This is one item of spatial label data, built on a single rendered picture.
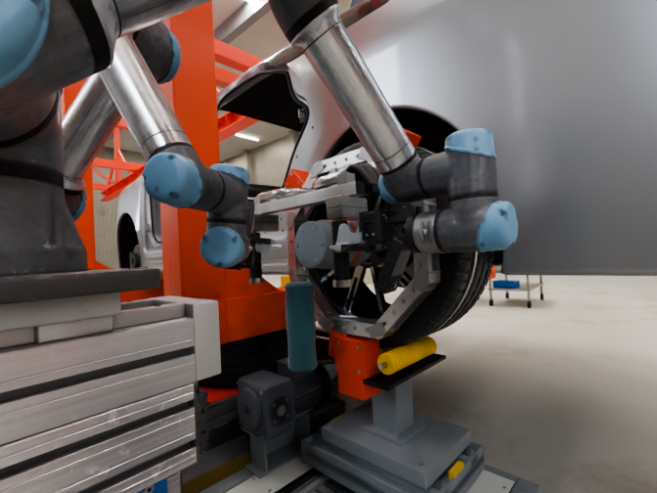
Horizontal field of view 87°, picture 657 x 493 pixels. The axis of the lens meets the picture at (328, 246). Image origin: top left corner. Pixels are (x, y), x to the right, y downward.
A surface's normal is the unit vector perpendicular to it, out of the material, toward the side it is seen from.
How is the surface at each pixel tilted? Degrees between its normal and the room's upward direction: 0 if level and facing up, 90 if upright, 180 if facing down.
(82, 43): 134
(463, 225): 90
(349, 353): 90
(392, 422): 90
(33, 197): 72
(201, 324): 90
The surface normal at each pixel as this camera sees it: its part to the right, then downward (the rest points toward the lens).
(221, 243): 0.10, 0.01
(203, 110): 0.71, -0.05
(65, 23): 0.80, 0.52
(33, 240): 0.86, -0.36
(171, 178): -0.24, 0.00
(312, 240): -0.70, 0.02
